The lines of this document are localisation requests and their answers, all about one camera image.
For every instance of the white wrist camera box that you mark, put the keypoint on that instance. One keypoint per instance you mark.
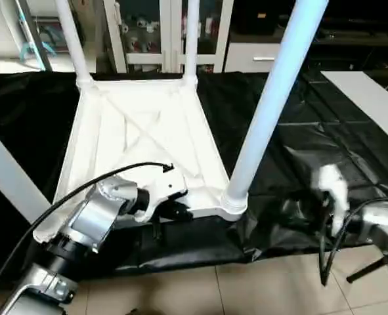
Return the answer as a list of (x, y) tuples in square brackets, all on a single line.
[(331, 187), (164, 189)]

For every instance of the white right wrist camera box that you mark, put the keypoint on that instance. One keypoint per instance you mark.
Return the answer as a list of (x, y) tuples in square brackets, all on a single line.
[(331, 187)]

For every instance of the light blue stand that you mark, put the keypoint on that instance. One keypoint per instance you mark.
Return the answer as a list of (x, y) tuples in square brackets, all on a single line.
[(36, 42)]

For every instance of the white flat board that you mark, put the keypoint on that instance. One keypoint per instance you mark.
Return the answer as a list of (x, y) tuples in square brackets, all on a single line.
[(371, 98)]

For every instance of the white plastic table top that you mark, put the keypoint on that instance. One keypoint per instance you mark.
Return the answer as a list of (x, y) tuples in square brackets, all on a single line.
[(148, 125)]

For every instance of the white glass door cabinet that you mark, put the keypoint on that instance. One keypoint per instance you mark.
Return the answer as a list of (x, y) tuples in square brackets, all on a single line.
[(167, 36)]

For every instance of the black tripod leg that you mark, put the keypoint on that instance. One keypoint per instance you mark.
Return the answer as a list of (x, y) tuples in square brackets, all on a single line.
[(366, 270)]

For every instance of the black work mat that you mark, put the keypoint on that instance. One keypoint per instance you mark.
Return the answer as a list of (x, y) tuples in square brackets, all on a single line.
[(312, 170)]

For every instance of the white drawer unit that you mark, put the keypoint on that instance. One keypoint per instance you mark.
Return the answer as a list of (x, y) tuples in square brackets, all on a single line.
[(249, 58)]

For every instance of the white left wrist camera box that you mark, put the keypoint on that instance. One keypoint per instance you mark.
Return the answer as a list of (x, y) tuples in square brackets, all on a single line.
[(164, 189)]

